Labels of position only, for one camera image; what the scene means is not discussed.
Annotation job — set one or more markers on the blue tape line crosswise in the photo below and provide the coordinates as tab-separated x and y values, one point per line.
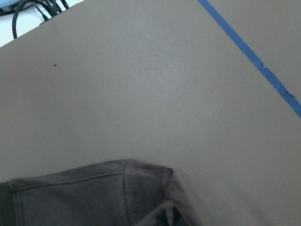
275	82

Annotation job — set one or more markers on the brown t-shirt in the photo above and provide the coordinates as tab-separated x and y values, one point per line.
113	193

